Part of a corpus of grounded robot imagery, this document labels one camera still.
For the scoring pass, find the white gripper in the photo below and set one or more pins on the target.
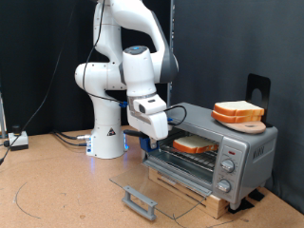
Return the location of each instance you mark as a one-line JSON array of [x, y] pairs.
[[155, 125]]

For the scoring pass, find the toy bread slice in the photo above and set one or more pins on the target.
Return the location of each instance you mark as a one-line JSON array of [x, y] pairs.
[[228, 118], [193, 144], [237, 107]]

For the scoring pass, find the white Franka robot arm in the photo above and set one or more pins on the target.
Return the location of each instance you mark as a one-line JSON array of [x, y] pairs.
[[104, 126]]

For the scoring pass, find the metal oven rack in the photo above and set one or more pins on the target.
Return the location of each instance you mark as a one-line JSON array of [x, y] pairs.
[[196, 158]]

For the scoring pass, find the silver oven knob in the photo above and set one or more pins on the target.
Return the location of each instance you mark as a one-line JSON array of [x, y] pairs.
[[223, 186], [228, 165]]

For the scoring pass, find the silver toaster oven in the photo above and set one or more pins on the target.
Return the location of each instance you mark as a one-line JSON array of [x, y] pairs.
[[253, 152]]

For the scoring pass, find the black tape piece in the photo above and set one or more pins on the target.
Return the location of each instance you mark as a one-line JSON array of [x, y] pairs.
[[256, 194]]

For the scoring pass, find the wooden slatted block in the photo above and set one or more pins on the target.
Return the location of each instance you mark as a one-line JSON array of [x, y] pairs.
[[218, 205]]

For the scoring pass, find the round wooden board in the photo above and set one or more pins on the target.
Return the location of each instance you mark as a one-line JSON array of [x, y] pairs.
[[250, 128]]

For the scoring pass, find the grey metal pole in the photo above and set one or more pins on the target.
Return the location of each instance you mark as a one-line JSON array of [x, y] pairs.
[[171, 31]]

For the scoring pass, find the black metal bookend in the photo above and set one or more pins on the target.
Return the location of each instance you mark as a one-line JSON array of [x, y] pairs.
[[253, 82]]

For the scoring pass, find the grey curtain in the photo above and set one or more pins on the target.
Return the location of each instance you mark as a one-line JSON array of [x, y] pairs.
[[237, 38]]

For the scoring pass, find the grey box black button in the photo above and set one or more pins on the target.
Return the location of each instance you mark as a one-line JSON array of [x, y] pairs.
[[18, 141]]

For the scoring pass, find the thin metal stand leg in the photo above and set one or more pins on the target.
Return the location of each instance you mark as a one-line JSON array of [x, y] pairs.
[[2, 117]]

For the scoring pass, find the black curtain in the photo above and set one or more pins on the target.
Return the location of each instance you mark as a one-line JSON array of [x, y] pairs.
[[31, 47]]

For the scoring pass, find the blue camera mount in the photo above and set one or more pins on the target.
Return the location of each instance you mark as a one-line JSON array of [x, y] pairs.
[[170, 120]]

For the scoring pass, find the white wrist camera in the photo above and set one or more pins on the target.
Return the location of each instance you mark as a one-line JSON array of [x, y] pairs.
[[152, 105]]

